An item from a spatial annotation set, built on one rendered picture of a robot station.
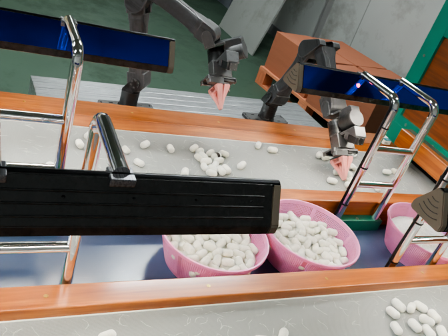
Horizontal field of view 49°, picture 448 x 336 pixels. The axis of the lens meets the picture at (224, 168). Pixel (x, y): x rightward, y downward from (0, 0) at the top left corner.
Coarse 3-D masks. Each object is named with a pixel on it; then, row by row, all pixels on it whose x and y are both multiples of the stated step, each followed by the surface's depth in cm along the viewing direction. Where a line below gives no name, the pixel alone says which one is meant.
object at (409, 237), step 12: (444, 180) 115; (408, 228) 124; (408, 240) 124; (420, 240) 126; (432, 240) 128; (444, 240) 130; (396, 252) 127; (432, 252) 136; (396, 264) 128; (432, 264) 135
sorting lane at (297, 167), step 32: (32, 128) 135; (32, 160) 123; (128, 160) 136; (160, 160) 141; (192, 160) 147; (224, 160) 152; (256, 160) 159; (288, 160) 166; (320, 160) 174; (384, 160) 192; (416, 192) 176
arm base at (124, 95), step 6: (120, 96) 174; (126, 96) 172; (132, 96) 172; (138, 96) 174; (102, 102) 173; (108, 102) 175; (114, 102) 176; (120, 102) 174; (126, 102) 173; (132, 102) 173
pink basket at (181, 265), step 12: (168, 240) 108; (252, 240) 124; (264, 240) 120; (168, 252) 111; (180, 252) 106; (264, 252) 117; (168, 264) 114; (180, 264) 109; (192, 264) 106; (180, 276) 112; (204, 276) 108
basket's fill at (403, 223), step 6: (402, 216) 159; (396, 222) 155; (402, 222) 155; (408, 222) 157; (402, 228) 153; (420, 228) 155; (426, 228) 158; (432, 228) 159; (420, 234) 152; (426, 234) 153; (432, 234) 154; (438, 234) 156; (420, 246) 146; (426, 246) 147; (432, 246) 149; (444, 252) 148; (420, 264) 144
